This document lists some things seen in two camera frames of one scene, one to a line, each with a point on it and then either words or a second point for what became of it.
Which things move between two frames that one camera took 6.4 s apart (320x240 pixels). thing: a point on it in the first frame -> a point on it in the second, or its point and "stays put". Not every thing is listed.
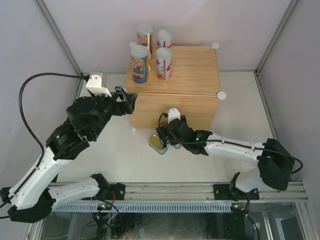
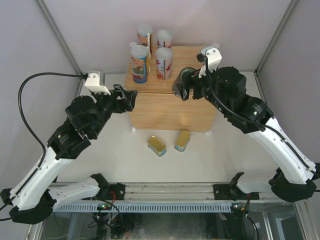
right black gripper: [166, 131] -> [189, 81]
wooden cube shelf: [193, 89] stays put
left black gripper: [126, 106] stays put
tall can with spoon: [145, 37] stays put
